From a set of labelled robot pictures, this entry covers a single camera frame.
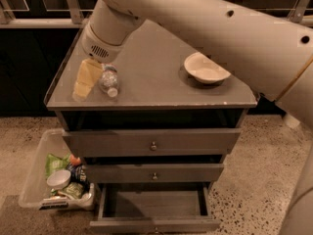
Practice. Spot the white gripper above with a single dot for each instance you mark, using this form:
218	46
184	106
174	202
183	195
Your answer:
98	50

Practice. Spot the clear plastic water bottle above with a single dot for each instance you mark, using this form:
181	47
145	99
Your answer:
108	82

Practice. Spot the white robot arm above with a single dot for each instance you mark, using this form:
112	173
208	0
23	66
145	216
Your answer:
273	56

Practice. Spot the grey top drawer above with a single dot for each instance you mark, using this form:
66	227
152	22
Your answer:
152	142

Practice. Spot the grey drawer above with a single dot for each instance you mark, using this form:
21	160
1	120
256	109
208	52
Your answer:
146	173
154	209
152	142

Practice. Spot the grey drawer cabinet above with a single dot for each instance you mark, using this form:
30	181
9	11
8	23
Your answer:
155	92

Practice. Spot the grey middle drawer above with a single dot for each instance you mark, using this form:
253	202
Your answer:
146	173

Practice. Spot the grey bottom drawer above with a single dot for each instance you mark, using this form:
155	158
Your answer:
154	209

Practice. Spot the metal window railing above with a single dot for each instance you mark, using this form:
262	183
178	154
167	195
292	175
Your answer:
42	13

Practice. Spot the green snack bag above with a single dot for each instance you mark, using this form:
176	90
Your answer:
54	163

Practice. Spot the blue snack bag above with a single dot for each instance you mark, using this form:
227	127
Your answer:
77	173

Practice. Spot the white paper bowl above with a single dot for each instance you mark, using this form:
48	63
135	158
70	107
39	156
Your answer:
203	70

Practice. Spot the small white bowl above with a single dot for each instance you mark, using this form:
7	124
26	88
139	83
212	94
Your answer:
59	179

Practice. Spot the clear plastic storage bin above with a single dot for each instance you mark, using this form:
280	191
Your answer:
36	194

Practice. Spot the green packet in bin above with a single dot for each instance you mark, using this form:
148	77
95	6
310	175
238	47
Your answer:
73	191

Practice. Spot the white cylindrical post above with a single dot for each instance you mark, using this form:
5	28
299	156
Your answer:
291	121

